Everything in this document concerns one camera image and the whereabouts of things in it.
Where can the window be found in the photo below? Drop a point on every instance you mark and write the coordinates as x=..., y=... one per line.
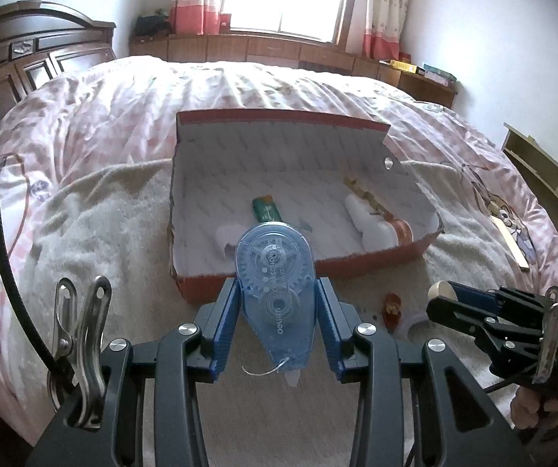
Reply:
x=283, y=0

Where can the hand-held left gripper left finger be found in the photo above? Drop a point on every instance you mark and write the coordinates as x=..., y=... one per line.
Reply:
x=225, y=321

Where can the flat wooden stick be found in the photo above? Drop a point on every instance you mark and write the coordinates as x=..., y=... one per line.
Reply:
x=512, y=245

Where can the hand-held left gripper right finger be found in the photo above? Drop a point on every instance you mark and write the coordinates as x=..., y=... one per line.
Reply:
x=330, y=326

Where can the white fleece blanket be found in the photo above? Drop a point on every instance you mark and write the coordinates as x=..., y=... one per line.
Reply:
x=113, y=233

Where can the yellow book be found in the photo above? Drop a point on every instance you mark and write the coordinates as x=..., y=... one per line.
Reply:
x=400, y=65

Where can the small orange figure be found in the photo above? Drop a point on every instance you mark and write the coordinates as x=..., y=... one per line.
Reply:
x=392, y=309

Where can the white tape roll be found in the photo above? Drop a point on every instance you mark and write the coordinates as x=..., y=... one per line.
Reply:
x=378, y=238

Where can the wooden windowsill cabinet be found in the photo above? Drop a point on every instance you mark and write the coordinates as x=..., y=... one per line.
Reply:
x=269, y=51

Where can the light wooden shelf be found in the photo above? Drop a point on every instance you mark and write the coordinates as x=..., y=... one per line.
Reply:
x=541, y=155

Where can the dark wooden headboard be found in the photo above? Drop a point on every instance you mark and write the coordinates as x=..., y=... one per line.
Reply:
x=40, y=58

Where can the blue correction tape dispenser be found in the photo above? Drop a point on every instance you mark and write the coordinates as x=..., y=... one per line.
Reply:
x=279, y=277

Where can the notched wooden piece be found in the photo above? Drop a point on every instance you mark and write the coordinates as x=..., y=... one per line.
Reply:
x=364, y=192

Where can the white tube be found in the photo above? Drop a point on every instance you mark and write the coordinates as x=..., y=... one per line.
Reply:
x=443, y=291

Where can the person's right hand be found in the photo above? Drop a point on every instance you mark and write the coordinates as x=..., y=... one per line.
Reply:
x=526, y=406

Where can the dark bag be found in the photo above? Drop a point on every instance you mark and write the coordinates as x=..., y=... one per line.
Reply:
x=152, y=24

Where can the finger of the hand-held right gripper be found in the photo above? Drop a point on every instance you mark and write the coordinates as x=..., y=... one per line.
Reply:
x=458, y=316
x=473, y=297

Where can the pink printed quilt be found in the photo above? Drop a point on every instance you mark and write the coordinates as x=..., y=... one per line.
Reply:
x=162, y=92

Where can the green lighter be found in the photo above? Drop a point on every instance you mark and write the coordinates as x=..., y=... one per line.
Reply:
x=265, y=209

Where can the red cardboard box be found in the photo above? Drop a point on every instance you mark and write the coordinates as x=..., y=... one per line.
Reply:
x=201, y=289

